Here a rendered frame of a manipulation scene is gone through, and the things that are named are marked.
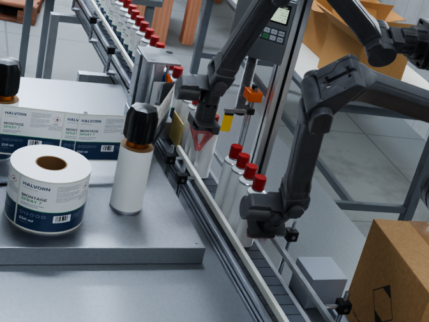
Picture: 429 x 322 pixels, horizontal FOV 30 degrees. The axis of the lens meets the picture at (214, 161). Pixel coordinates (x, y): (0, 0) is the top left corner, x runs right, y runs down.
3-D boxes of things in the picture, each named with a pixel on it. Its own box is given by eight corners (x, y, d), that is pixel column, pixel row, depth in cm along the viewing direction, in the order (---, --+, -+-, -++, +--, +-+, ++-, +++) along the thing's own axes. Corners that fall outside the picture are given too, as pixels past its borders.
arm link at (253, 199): (307, 210, 185) (301, 178, 190) (262, 206, 181) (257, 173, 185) (285, 234, 194) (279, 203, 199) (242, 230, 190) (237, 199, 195)
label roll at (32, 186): (-8, 222, 197) (-2, 170, 191) (19, 186, 215) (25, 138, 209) (71, 241, 197) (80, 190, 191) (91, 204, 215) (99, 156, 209)
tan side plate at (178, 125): (167, 135, 262) (173, 110, 258) (170, 135, 262) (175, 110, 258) (176, 149, 254) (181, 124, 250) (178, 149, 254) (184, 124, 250)
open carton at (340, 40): (293, 61, 405) (313, -11, 389) (377, 69, 425) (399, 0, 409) (331, 94, 371) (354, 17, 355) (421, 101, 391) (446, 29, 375)
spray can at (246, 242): (230, 238, 215) (248, 171, 206) (248, 238, 217) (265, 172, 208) (237, 249, 211) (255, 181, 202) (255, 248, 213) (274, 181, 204)
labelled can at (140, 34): (127, 69, 313) (136, 19, 305) (140, 70, 315) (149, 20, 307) (131, 74, 309) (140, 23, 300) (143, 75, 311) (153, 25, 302)
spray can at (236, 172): (216, 214, 225) (232, 149, 216) (233, 214, 227) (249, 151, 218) (222, 224, 220) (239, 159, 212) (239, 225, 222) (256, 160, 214)
